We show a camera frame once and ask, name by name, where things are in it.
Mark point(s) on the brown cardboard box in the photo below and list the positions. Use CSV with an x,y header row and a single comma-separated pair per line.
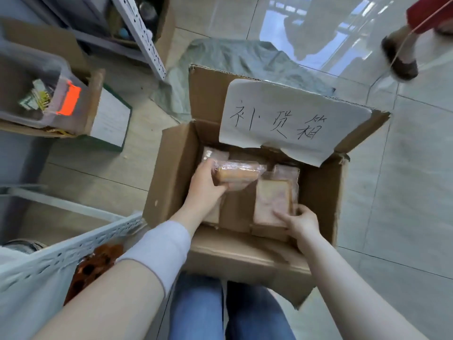
x,y
230,258

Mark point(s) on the clear white capped bottle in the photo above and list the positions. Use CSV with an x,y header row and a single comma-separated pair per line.
x,y
148,14

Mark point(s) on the white metal shelf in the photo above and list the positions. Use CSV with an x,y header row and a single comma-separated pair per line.
x,y
63,254

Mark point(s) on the white handwritten paper sheet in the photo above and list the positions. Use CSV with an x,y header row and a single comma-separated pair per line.
x,y
293,109

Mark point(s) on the white perforated metal rack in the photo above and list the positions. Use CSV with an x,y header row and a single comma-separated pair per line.
x,y
145,38

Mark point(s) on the person's left forearm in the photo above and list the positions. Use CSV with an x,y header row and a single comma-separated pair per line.
x,y
106,304

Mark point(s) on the green yellow sachets bundle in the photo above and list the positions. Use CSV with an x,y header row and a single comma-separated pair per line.
x,y
37,99

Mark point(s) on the teal capped bottle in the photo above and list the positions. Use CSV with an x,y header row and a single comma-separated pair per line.
x,y
124,33

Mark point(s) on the round metal pot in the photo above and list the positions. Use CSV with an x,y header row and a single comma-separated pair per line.
x,y
24,245

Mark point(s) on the person's right hand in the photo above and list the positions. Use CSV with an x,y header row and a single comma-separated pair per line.
x,y
302,224

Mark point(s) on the green clipboard with paper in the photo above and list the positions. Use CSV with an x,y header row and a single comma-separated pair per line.
x,y
111,116

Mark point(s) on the person's right forearm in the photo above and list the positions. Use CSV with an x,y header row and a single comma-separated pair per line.
x,y
354,297

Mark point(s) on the pile of bread packets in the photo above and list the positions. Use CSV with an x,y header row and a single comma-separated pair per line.
x,y
216,153

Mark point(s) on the brown bottle carton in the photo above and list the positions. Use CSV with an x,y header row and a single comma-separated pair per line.
x,y
166,28

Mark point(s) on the clear bin with orange latches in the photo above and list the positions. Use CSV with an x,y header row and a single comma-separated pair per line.
x,y
21,63

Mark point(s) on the person's blue jeans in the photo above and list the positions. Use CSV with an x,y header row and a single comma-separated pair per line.
x,y
198,308

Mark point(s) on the grey green woven sack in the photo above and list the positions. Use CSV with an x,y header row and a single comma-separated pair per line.
x,y
230,60

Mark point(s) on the orange packet with dark pieces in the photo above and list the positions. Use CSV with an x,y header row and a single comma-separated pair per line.
x,y
95,265

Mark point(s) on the person's left hand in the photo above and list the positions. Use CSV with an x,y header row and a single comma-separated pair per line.
x,y
203,194

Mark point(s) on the purple swirl bread packet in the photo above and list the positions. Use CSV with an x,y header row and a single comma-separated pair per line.
x,y
240,173
272,201

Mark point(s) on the white arm sleeve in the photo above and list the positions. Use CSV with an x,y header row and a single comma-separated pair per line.
x,y
159,247

